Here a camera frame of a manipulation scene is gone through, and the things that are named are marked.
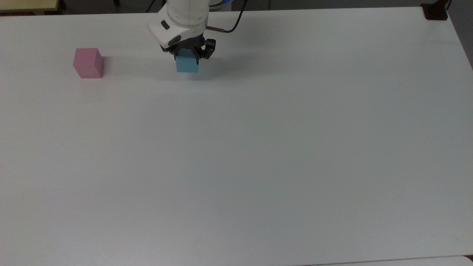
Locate blue cube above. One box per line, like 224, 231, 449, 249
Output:
176, 50, 200, 73

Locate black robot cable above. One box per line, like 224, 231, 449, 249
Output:
206, 0, 247, 34

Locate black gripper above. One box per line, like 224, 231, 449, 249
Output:
160, 34, 217, 65

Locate black stand base clamp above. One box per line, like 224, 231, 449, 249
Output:
421, 0, 452, 21

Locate wooden desk top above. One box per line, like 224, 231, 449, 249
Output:
0, 0, 60, 12

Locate pink cube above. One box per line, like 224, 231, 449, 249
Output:
72, 48, 105, 79

